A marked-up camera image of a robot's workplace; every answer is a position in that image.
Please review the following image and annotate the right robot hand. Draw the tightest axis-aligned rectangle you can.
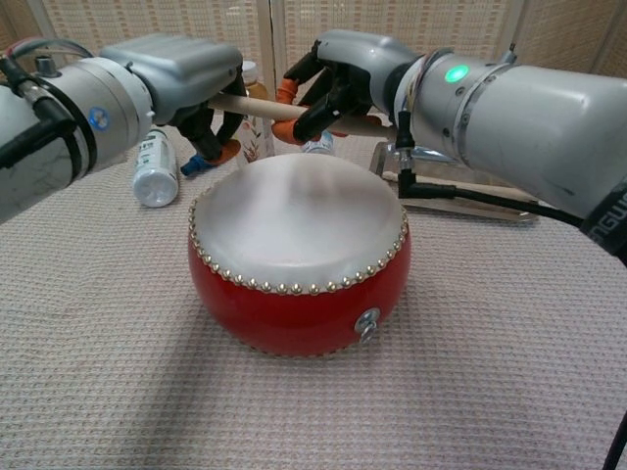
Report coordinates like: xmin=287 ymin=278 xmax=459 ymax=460
xmin=272 ymin=28 xmax=427 ymax=146

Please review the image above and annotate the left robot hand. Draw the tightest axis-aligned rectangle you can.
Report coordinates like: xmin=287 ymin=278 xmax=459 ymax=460
xmin=100 ymin=34 xmax=246 ymax=163

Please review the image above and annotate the red drum white head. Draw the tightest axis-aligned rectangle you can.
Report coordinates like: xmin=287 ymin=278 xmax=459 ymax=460
xmin=187 ymin=153 xmax=411 ymax=355

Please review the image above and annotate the rectangular metal tray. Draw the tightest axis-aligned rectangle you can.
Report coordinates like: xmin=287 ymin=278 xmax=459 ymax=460
xmin=367 ymin=141 xmax=540 ymax=224

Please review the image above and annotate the bamboo folding screen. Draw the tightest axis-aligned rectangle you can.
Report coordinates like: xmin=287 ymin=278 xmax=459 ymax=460
xmin=0 ymin=0 xmax=627 ymax=121

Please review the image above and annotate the amber tea bottle white cap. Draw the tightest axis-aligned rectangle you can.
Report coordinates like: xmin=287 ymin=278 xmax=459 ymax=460
xmin=234 ymin=61 xmax=275 ymax=163

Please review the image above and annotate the small blue bottle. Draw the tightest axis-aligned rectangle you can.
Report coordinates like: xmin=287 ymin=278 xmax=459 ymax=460
xmin=179 ymin=155 xmax=212 ymax=176

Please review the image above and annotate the clear water bottle blue label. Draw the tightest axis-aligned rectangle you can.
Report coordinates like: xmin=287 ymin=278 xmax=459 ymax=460
xmin=301 ymin=130 xmax=336 ymax=157

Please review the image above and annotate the white bottle green cap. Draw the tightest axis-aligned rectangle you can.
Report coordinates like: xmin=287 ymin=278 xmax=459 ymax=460
xmin=131 ymin=127 xmax=179 ymax=208

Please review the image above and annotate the beige woven tablecloth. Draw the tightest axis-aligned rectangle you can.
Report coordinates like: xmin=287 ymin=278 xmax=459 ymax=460
xmin=0 ymin=113 xmax=627 ymax=470

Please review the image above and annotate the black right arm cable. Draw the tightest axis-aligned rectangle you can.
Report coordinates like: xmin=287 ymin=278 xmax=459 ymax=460
xmin=397 ymin=111 xmax=627 ymax=268

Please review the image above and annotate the black hanging cable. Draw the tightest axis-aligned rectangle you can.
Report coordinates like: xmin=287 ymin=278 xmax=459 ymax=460
xmin=601 ymin=408 xmax=627 ymax=470

